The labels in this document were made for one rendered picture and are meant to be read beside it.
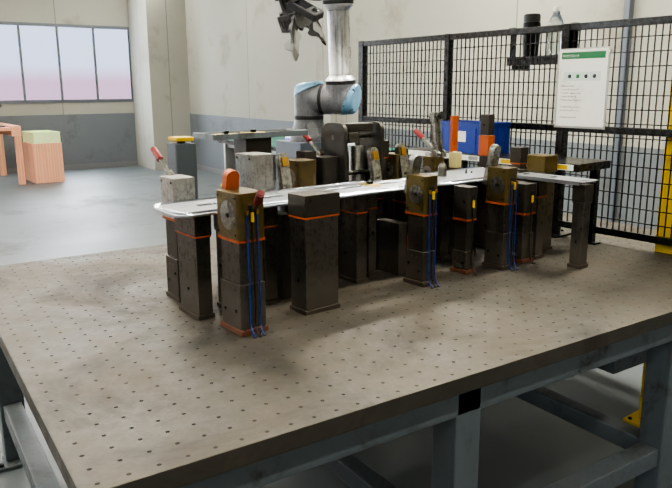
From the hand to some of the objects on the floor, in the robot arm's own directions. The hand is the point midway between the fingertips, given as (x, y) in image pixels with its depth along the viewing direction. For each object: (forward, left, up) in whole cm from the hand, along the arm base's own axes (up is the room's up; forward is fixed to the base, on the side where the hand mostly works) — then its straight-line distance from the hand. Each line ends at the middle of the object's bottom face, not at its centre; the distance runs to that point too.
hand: (312, 53), depth 220 cm
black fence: (-22, +110, -142) cm, 180 cm away
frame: (+15, +28, -142) cm, 145 cm away
